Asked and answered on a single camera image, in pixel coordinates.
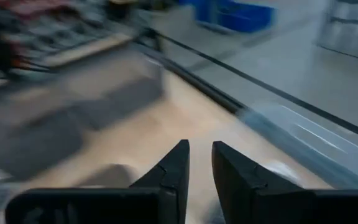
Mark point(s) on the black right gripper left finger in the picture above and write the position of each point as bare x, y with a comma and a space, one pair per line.
104, 205

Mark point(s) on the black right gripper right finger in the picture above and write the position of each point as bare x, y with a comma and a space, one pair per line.
275, 205

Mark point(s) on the clear plastic bin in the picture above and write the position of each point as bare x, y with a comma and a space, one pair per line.
306, 143

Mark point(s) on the smoky grey plastic bin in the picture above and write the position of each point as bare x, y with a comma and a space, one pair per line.
120, 105
30, 146

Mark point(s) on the grey metal cabinet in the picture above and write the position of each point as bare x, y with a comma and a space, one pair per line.
353, 31

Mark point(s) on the blue floor bin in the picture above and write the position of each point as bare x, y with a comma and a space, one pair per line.
235, 15

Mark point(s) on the black table edge rail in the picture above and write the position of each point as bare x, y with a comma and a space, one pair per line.
197, 84

